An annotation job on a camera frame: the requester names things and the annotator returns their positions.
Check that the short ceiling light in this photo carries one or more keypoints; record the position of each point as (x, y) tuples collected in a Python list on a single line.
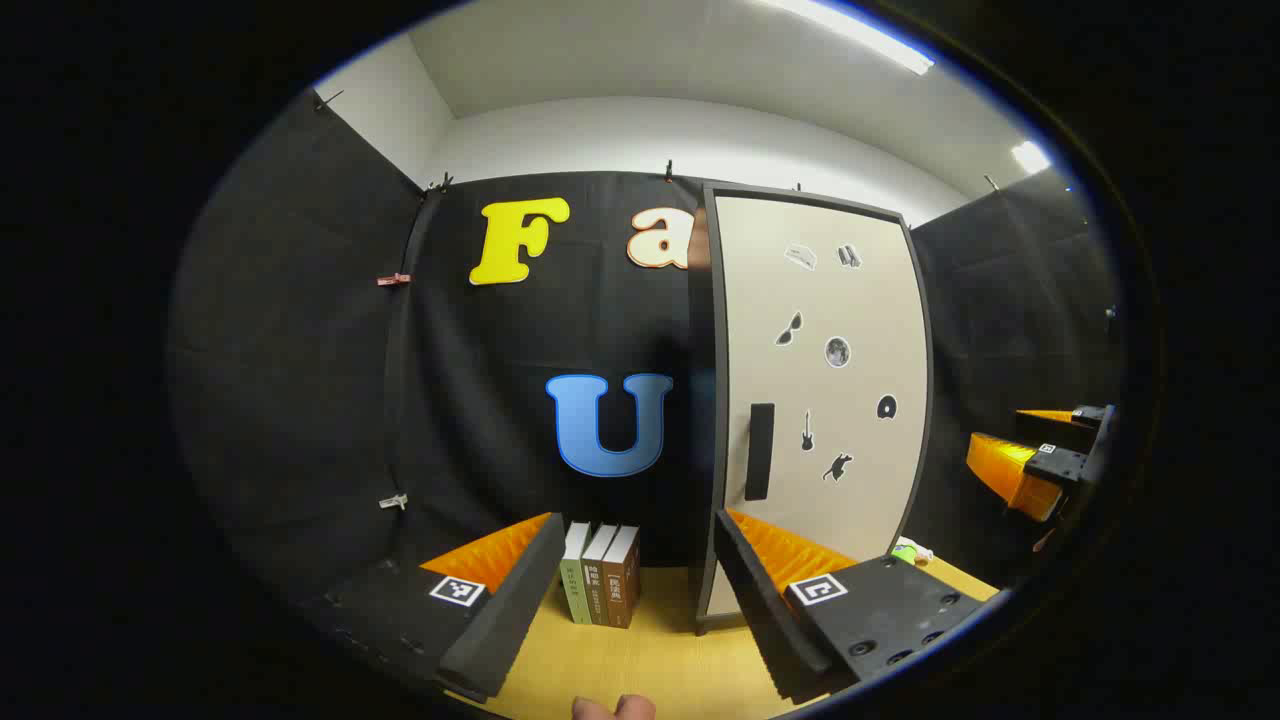
[(1030, 156)]

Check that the white clip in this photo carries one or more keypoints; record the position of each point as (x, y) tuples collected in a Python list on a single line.
[(393, 501)]

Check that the green spine book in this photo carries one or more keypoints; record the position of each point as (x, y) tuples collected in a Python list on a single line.
[(575, 590)]

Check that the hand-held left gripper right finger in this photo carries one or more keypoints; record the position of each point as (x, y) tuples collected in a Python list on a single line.
[(760, 610)]

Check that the long ceiling light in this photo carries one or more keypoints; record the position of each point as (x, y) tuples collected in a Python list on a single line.
[(870, 35)]

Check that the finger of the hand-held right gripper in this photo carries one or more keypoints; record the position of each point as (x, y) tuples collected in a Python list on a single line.
[(1085, 415), (1010, 470)]

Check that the black backdrop cloth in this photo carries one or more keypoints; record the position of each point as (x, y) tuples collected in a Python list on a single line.
[(300, 350)]

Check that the grey cabinet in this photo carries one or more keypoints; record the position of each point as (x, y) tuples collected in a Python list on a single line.
[(700, 400)]

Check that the green white plush toy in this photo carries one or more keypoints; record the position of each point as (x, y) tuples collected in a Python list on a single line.
[(905, 552)]

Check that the beige cabinet door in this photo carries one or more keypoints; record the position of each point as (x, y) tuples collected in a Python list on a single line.
[(880, 320)]

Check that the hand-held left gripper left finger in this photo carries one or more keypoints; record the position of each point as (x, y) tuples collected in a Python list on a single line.
[(520, 610)]

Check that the red clip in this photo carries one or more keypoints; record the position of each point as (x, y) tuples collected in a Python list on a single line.
[(393, 279)]

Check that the brown spine book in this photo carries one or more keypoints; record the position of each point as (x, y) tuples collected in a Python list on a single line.
[(622, 590)]

